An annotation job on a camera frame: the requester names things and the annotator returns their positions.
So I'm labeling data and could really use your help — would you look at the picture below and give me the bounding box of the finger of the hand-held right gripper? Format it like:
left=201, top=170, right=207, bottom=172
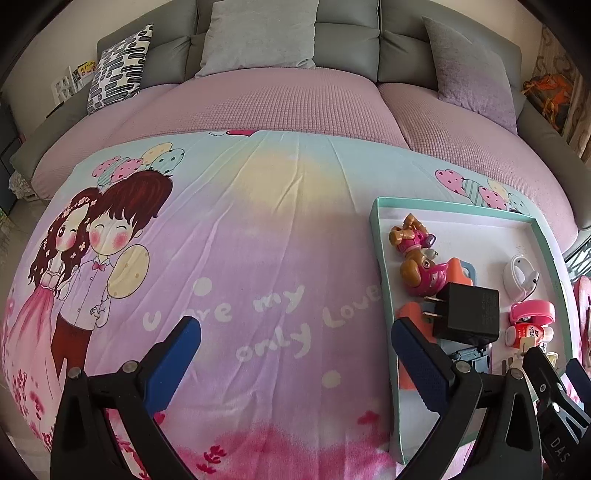
left=523, top=345, right=583, bottom=417
left=566, top=357, right=591, bottom=403

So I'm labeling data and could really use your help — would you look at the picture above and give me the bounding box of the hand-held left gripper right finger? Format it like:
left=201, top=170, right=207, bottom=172
left=392, top=318, right=542, bottom=480

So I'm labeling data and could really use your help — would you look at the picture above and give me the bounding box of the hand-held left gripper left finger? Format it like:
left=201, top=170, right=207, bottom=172
left=54, top=316, right=202, bottom=480

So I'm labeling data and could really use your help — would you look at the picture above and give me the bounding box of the large orange blue toy knife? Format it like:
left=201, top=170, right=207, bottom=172
left=394, top=302, right=444, bottom=393

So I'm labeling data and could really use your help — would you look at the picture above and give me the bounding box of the red white bottle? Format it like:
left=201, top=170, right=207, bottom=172
left=503, top=323, right=554, bottom=348

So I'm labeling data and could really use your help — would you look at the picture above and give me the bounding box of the black charger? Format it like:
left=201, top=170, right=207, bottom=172
left=421, top=282, right=502, bottom=344

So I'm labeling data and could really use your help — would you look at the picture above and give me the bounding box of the pink watch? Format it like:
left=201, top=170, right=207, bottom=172
left=509, top=299, right=555, bottom=326

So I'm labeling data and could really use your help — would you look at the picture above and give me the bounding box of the pink puppy toy figure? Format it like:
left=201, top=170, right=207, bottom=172
left=388, top=213, right=448, bottom=297

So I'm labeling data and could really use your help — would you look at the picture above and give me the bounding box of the small orange blue toy knife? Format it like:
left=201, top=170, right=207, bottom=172
left=443, top=257, right=476, bottom=296

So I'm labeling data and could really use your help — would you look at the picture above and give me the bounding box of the white watch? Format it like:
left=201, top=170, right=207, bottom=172
left=502, top=255, right=540, bottom=298

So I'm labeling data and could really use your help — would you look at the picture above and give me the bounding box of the teal cardboard box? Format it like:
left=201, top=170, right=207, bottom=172
left=369, top=196, right=575, bottom=466

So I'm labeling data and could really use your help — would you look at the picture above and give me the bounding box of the printed cartoon blanket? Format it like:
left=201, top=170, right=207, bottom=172
left=0, top=128, right=578, bottom=480

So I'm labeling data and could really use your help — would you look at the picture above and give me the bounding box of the pink waffle seat cover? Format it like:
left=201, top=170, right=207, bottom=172
left=378, top=82, right=578, bottom=250
left=31, top=65, right=411, bottom=201

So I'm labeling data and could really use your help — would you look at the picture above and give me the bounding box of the orange bag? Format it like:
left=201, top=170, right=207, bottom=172
left=523, top=74, right=573, bottom=134

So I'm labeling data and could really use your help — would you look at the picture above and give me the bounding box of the grey purple pillow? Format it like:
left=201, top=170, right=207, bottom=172
left=422, top=16, right=519, bottom=136

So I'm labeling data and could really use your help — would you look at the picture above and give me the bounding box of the black white patterned pillow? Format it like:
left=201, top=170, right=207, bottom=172
left=87, top=24, right=154, bottom=114

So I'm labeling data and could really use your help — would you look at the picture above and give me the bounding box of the yellow cover book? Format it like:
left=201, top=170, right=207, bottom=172
left=76, top=59, right=100, bottom=86

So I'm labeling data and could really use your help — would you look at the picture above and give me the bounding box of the beige patterned curtain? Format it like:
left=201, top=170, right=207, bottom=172
left=540, top=23, right=591, bottom=162

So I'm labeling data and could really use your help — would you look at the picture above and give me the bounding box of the grey sofa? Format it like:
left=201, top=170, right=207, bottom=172
left=0, top=0, right=580, bottom=232

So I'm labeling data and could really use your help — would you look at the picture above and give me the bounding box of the plain grey pillow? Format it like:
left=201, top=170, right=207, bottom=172
left=195, top=0, right=320, bottom=78

